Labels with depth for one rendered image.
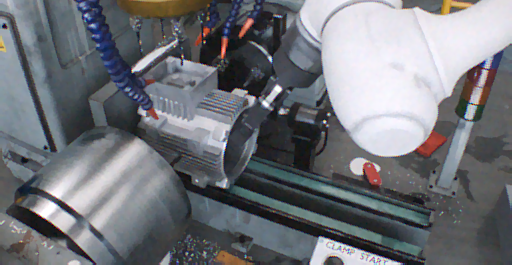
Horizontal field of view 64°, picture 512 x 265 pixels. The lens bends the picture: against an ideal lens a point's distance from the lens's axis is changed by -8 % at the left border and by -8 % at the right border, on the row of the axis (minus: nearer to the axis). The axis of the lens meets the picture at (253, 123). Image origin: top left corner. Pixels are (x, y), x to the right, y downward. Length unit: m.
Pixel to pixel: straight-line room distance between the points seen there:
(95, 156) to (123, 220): 0.11
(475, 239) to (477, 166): 0.27
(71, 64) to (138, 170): 0.34
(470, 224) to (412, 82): 0.75
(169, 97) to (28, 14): 0.30
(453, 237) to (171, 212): 0.67
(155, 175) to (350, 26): 0.37
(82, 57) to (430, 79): 0.70
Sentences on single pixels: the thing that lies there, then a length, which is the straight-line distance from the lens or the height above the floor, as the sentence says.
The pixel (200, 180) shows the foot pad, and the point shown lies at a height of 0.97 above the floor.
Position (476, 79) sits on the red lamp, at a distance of 1.00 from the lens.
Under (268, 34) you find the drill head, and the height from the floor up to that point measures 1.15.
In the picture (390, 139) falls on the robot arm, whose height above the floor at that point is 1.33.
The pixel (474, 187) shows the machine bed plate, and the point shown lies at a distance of 1.24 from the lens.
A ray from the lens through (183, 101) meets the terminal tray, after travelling 0.85.
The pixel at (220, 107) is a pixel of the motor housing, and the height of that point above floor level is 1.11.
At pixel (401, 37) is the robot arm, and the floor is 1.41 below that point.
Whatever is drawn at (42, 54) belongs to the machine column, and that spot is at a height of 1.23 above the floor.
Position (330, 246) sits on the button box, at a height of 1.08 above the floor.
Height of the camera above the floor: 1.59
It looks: 37 degrees down
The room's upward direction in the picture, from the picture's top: straight up
